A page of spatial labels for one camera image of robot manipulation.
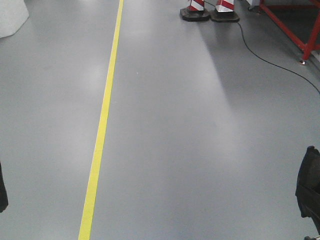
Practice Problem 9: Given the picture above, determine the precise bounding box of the right striped traffic cone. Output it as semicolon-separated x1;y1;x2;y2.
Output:
210;0;240;23

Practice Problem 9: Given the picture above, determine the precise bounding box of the striped traffic cone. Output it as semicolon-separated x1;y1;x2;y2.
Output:
179;0;211;22
210;0;240;23

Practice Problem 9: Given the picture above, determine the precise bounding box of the left striped traffic cone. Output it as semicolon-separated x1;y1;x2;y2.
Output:
179;0;211;22

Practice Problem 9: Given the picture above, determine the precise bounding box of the white foam block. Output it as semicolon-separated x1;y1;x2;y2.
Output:
0;0;29;38

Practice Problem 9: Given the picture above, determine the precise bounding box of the grey brake pad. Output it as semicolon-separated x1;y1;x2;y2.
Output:
295;146;320;231

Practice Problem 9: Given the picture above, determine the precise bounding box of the red metal frame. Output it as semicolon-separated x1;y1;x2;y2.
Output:
259;0;320;65

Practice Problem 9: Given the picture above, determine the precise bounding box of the black floor cable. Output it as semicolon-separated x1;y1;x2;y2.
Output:
204;0;320;96

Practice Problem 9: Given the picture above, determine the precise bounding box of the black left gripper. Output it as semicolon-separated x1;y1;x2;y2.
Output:
0;165;8;213

